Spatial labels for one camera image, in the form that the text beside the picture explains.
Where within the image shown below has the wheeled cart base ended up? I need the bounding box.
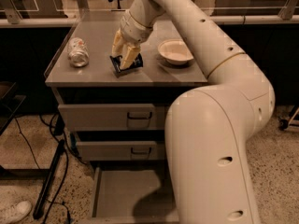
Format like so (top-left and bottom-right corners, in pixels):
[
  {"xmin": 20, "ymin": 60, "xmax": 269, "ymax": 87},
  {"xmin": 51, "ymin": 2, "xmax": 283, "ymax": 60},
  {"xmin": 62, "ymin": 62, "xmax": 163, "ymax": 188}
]
[{"xmin": 278, "ymin": 105, "xmax": 299, "ymax": 130}]

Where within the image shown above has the grey top drawer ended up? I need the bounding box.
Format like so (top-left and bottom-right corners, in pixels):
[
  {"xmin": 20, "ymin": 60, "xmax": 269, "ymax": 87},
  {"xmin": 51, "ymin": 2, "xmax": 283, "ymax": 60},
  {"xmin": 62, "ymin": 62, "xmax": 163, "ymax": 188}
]
[{"xmin": 58, "ymin": 104, "xmax": 166, "ymax": 132}]

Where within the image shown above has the dark blue rxbar packet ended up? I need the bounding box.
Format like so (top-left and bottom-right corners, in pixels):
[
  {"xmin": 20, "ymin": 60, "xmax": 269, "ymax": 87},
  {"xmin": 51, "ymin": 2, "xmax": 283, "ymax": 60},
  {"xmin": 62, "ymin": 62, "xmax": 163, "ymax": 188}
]
[{"xmin": 110, "ymin": 54, "xmax": 143, "ymax": 77}]

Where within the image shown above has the grey bottom drawer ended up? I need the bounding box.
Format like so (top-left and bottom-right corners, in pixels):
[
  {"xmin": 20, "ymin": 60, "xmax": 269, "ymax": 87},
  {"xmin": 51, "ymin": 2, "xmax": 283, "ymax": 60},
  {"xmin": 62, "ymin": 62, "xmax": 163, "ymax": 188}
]
[{"xmin": 78, "ymin": 165, "xmax": 179, "ymax": 224}]

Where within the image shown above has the white sneaker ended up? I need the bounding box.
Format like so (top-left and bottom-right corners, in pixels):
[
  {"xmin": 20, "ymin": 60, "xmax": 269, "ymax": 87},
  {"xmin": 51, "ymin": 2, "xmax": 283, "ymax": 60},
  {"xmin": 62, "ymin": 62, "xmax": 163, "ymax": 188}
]
[{"xmin": 0, "ymin": 201, "xmax": 32, "ymax": 224}]

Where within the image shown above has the black metal floor bar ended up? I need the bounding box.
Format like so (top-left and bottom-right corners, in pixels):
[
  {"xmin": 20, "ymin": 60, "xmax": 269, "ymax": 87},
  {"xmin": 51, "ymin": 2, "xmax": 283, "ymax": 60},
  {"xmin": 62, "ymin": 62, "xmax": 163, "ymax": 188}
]
[{"xmin": 33, "ymin": 140, "xmax": 64, "ymax": 219}]

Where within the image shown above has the black cable on floor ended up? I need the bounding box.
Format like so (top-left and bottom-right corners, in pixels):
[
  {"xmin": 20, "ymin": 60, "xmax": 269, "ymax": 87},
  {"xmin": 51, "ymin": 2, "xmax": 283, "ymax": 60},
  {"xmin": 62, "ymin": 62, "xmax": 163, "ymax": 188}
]
[{"xmin": 13, "ymin": 112, "xmax": 90, "ymax": 224}]

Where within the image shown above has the grey drawer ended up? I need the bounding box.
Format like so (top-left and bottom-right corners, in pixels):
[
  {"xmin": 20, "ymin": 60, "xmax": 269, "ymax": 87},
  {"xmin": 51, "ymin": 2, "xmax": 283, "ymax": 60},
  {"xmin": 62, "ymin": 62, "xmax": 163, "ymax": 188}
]
[
  {"xmin": 58, "ymin": 104, "xmax": 166, "ymax": 132},
  {"xmin": 78, "ymin": 165, "xmax": 179, "ymax": 224},
  {"xmin": 77, "ymin": 141, "xmax": 165, "ymax": 161}
]

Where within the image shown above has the grey drawer cabinet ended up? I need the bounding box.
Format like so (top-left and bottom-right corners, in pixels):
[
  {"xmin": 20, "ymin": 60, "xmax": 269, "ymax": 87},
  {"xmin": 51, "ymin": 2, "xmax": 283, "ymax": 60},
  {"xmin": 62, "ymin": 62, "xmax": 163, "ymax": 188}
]
[{"xmin": 43, "ymin": 10, "xmax": 209, "ymax": 173}]

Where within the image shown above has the grey middle drawer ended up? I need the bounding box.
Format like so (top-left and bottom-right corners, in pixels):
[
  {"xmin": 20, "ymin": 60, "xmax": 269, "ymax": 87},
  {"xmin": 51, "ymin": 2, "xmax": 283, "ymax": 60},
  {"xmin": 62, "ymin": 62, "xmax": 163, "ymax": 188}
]
[{"xmin": 77, "ymin": 141, "xmax": 165, "ymax": 161}]

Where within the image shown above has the silver soda can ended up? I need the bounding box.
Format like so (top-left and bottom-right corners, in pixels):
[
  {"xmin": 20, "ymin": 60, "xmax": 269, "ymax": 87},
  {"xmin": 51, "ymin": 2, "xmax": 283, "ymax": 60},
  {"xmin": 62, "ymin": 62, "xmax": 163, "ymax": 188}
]
[{"xmin": 67, "ymin": 37, "xmax": 89, "ymax": 67}]

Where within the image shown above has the white paper bowl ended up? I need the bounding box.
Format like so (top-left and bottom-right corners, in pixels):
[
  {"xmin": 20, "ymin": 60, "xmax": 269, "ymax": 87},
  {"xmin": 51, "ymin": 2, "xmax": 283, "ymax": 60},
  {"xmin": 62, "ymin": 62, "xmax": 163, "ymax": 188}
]
[{"xmin": 158, "ymin": 39, "xmax": 193, "ymax": 65}]

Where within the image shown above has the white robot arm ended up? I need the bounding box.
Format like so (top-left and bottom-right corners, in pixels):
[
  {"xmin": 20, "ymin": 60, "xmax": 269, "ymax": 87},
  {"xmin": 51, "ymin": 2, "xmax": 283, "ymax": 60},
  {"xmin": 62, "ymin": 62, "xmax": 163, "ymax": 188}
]
[{"xmin": 112, "ymin": 0, "xmax": 275, "ymax": 224}]

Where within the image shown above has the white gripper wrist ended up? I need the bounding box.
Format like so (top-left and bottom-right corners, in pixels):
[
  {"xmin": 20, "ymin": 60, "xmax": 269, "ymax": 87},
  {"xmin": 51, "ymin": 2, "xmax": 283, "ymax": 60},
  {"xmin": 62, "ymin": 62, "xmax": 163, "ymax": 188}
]
[{"xmin": 111, "ymin": 10, "xmax": 153, "ymax": 70}]

